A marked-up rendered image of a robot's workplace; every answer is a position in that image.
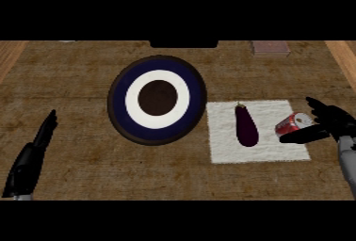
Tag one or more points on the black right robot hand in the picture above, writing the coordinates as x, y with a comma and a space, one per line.
332, 120

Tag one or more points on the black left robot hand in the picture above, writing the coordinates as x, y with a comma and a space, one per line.
29, 160

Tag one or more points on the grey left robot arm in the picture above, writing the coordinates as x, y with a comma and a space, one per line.
23, 197

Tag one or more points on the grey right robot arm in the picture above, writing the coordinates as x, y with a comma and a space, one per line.
348, 163

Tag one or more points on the red soda can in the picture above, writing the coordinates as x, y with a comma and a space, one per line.
292, 124

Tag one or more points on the white cloth placemat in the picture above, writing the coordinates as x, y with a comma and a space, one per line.
258, 131

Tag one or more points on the blue white brown round plate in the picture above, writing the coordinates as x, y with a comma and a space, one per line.
157, 100

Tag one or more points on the dark purple eggplant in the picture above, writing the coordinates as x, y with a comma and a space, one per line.
246, 125

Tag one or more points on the reddish brown block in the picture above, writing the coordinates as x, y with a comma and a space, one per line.
271, 48

